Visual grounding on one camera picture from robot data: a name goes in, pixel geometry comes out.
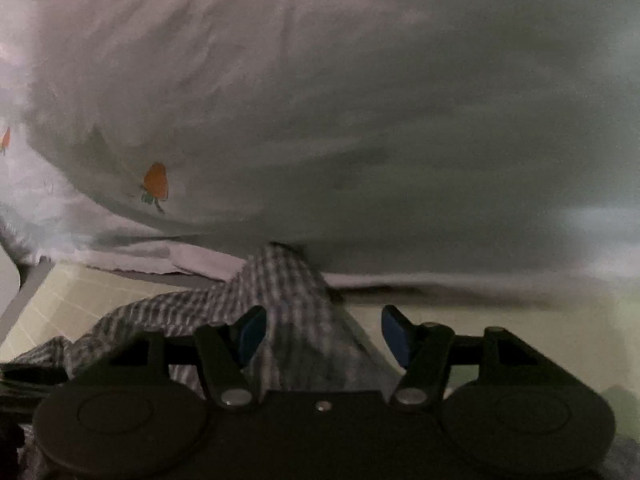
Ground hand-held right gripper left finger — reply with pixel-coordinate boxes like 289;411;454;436
77;305;268;409

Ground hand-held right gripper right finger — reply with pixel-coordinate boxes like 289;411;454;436
381;304;583;409

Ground plaid shirt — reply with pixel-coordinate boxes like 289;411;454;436
10;242;408;480

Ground green grid mat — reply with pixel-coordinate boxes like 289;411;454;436
0;262;640;411

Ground grey mattress edge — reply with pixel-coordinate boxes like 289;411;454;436
0;256;55;348

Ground white carrot print quilt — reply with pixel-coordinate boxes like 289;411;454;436
0;0;640;311

